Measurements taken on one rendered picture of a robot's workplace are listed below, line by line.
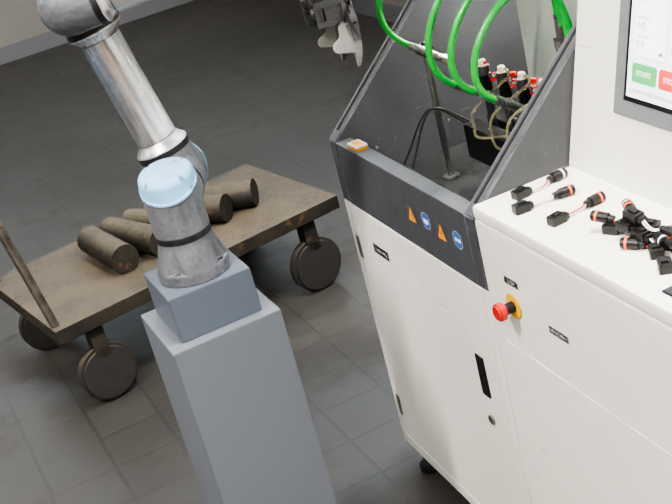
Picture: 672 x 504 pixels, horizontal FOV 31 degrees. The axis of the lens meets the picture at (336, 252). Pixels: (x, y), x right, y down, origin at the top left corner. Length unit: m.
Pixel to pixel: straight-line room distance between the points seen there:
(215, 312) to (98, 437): 1.50
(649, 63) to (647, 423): 0.61
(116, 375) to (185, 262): 1.63
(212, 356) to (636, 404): 0.88
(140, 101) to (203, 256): 0.34
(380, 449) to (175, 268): 1.15
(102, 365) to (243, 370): 1.55
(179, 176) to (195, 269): 0.19
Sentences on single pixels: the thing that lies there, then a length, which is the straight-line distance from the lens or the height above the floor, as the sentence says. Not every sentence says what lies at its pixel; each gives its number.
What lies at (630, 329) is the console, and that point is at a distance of 1.94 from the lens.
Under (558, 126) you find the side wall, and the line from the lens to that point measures 2.34.
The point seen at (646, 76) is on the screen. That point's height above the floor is 1.19.
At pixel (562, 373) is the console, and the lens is 2.22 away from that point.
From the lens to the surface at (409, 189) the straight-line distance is 2.53.
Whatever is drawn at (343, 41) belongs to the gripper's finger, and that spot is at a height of 1.27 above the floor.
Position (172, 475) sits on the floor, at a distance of 3.58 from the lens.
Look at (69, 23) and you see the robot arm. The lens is 2.34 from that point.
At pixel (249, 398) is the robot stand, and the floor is 0.64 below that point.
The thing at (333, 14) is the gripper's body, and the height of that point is 1.33.
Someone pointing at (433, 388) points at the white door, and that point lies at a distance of 2.89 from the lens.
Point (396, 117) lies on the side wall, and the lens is 2.92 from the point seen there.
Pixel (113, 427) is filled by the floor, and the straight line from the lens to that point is 3.92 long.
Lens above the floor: 1.89
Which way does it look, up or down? 24 degrees down
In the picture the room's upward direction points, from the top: 15 degrees counter-clockwise
